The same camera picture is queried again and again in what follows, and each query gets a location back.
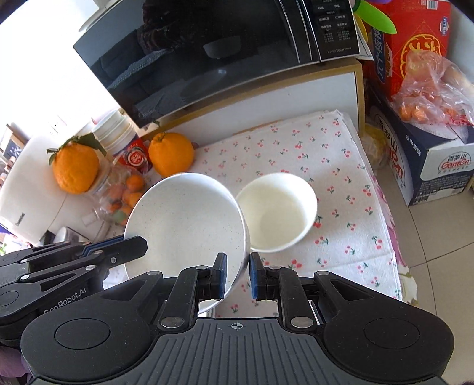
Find large orange with leaves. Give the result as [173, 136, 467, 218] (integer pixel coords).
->
[46, 133, 108, 195]

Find yellow crumpled plastic bag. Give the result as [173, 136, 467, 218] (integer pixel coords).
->
[361, 124, 389, 171]

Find white speckled bowl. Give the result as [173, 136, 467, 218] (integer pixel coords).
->
[123, 173, 249, 315]

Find clear plastic bag of fruit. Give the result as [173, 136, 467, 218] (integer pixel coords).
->
[390, 50, 474, 128]

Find wooden framed white stand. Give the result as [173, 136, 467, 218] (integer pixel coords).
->
[146, 58, 365, 149]

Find pink floral table cover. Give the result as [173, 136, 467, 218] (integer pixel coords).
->
[372, 174, 413, 308]

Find green plastic toy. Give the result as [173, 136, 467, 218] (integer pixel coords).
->
[353, 0, 397, 36]

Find white and blue carton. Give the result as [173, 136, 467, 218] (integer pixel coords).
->
[365, 79, 474, 207]

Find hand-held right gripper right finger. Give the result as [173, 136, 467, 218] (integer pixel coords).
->
[249, 253, 401, 329]

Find red canister with white lid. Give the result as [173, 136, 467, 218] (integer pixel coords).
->
[92, 109, 152, 173]

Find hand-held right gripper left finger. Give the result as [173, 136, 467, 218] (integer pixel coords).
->
[100, 253, 227, 330]

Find large orange with stem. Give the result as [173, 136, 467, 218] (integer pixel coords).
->
[148, 132, 195, 177]

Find red cardboard box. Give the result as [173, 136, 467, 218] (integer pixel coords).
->
[365, 0, 454, 80]

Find heap of small mandarins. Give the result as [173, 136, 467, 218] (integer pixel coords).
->
[107, 174, 145, 223]

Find small cream bowl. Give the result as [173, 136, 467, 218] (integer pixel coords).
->
[236, 173, 318, 253]

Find black microwave oven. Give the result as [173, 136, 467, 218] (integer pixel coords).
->
[73, 0, 361, 128]

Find cherry print tablecloth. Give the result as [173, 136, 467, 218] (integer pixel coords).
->
[104, 109, 404, 319]

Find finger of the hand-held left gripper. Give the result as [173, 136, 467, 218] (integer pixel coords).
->
[0, 258, 112, 299]
[0, 236, 149, 269]

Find glass jar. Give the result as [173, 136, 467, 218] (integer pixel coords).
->
[89, 159, 149, 226]

